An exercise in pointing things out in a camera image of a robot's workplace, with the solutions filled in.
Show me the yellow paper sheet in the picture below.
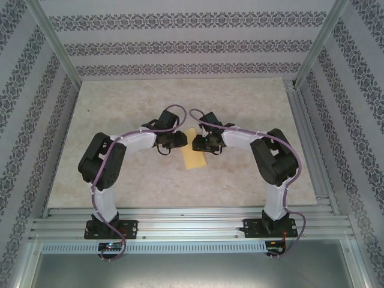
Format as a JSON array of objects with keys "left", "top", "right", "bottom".
[{"left": 181, "top": 127, "right": 209, "bottom": 170}]

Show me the grey sheet metal panel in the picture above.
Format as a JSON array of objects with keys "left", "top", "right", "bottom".
[{"left": 29, "top": 239, "right": 361, "bottom": 288}]

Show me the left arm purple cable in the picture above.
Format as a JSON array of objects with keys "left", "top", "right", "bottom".
[{"left": 91, "top": 104, "right": 187, "bottom": 262}]

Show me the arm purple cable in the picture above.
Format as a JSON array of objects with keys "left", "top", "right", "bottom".
[
  {"left": 189, "top": 108, "right": 307, "bottom": 259},
  {"left": 91, "top": 104, "right": 187, "bottom": 262}
]

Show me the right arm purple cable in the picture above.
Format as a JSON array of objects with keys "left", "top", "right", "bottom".
[{"left": 189, "top": 108, "right": 307, "bottom": 259}]

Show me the aluminium mounting rail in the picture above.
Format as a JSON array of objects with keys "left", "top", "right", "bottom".
[{"left": 28, "top": 206, "right": 356, "bottom": 242}]

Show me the aluminium side rail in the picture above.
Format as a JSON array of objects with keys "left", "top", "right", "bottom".
[{"left": 283, "top": 78, "right": 341, "bottom": 215}]

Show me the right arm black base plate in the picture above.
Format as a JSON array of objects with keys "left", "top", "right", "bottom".
[{"left": 242, "top": 218, "right": 298, "bottom": 239}]

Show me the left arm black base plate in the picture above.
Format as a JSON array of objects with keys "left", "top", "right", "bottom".
[{"left": 85, "top": 220, "right": 139, "bottom": 241}]

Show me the slotted grey cable duct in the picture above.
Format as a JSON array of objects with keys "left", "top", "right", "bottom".
[{"left": 40, "top": 242, "right": 268, "bottom": 254}]

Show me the aluminium frame post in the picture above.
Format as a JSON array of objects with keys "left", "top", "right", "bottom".
[
  {"left": 293, "top": 0, "right": 352, "bottom": 89},
  {"left": 23, "top": 0, "right": 82, "bottom": 89}
]

